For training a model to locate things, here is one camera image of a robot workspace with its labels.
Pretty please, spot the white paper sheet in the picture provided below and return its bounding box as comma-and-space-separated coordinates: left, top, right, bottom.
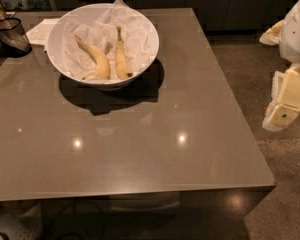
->
26, 18, 59, 46

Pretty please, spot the white bowl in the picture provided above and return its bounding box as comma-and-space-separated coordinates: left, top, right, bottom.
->
46, 1, 159, 91

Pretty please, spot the yellow banana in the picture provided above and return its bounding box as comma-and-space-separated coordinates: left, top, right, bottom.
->
74, 35, 111, 80
115, 26, 133, 80

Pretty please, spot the white paper liner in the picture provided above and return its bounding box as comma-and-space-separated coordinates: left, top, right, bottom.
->
63, 0, 154, 83

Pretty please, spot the dark mesh basket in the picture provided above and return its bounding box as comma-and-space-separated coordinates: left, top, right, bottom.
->
0, 18, 32, 58

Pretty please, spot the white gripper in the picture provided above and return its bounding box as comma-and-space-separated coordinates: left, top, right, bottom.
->
259, 0, 300, 132

